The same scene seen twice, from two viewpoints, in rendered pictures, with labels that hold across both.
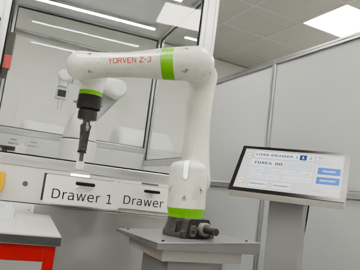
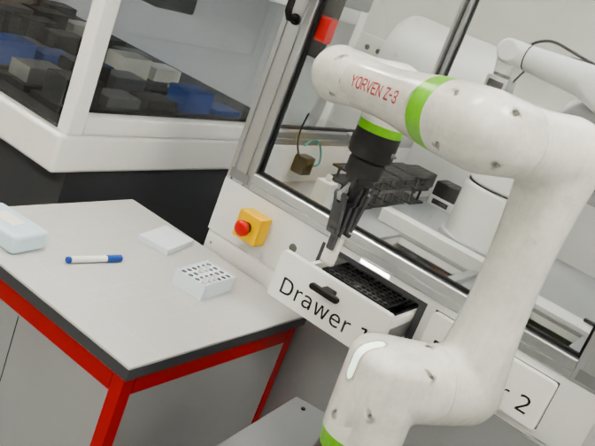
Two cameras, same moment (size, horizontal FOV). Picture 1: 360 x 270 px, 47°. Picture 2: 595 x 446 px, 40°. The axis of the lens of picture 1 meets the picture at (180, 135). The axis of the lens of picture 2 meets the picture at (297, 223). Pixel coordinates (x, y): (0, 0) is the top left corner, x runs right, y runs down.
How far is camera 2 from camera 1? 109 cm
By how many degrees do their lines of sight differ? 54
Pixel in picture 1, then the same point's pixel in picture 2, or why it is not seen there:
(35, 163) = (315, 219)
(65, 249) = (320, 381)
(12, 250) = (82, 353)
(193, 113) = (496, 242)
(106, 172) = (421, 280)
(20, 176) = (289, 233)
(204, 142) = (493, 316)
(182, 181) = (343, 380)
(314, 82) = not seen: outside the picture
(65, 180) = (305, 272)
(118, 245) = not seen: hidden behind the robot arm
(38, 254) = (105, 376)
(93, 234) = not seen: hidden behind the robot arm
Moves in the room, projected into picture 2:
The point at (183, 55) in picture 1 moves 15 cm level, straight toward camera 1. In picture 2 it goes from (438, 108) to (362, 88)
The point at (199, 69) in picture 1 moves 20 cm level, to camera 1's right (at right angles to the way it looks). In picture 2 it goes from (457, 152) to (569, 217)
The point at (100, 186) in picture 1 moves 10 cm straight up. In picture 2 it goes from (355, 307) to (374, 265)
